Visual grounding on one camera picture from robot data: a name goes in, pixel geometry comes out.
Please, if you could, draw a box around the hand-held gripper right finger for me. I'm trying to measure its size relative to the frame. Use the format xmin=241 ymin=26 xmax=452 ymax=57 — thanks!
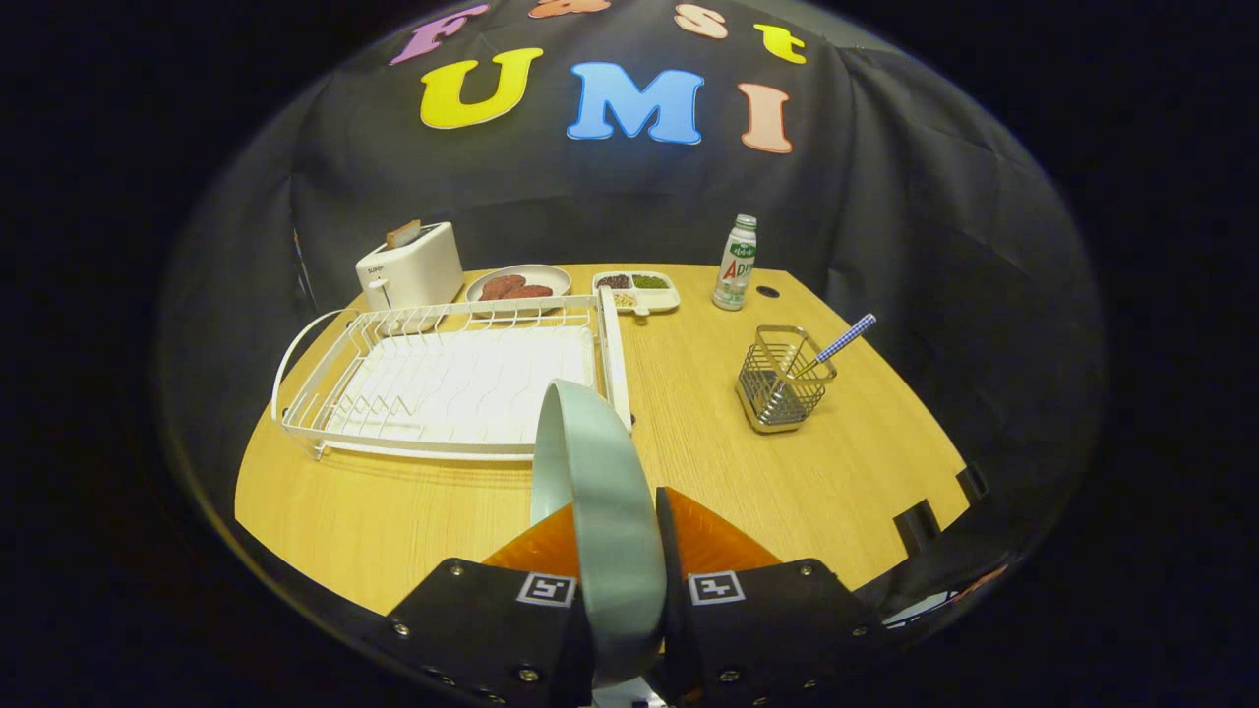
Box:
xmin=654 ymin=487 xmax=886 ymax=707

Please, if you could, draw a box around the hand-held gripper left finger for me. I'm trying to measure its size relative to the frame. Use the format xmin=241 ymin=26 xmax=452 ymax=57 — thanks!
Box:
xmin=386 ymin=501 xmax=596 ymax=707

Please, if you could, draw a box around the pale green plate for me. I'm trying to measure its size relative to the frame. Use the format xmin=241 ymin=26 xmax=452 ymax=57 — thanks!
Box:
xmin=530 ymin=380 xmax=668 ymax=689

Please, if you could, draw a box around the metal wire basket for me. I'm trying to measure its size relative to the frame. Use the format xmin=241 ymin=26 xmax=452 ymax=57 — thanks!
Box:
xmin=736 ymin=325 xmax=839 ymax=435

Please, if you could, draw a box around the white wire dish rack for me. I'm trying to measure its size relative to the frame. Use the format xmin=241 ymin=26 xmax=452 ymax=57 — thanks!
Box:
xmin=271 ymin=287 xmax=633 ymax=463

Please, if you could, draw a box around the blue checkered handle spoon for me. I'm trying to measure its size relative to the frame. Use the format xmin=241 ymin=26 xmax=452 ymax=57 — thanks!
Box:
xmin=787 ymin=314 xmax=877 ymax=381

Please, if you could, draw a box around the round beige dish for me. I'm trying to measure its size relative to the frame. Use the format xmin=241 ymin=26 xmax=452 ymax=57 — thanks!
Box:
xmin=465 ymin=264 xmax=573 ymax=318

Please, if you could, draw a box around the white divided snack tray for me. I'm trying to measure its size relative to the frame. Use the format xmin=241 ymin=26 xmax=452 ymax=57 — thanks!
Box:
xmin=592 ymin=270 xmax=682 ymax=318

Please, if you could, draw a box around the white drink bottle green cap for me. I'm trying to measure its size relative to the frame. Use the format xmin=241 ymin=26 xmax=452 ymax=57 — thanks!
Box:
xmin=712 ymin=214 xmax=758 ymax=312

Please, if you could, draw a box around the white toaster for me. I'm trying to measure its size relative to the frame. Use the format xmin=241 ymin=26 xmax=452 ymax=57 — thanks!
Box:
xmin=355 ymin=221 xmax=465 ymax=313

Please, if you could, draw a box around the black backdrop cloth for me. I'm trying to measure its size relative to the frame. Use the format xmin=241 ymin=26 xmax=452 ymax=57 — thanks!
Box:
xmin=157 ymin=0 xmax=1108 ymax=630

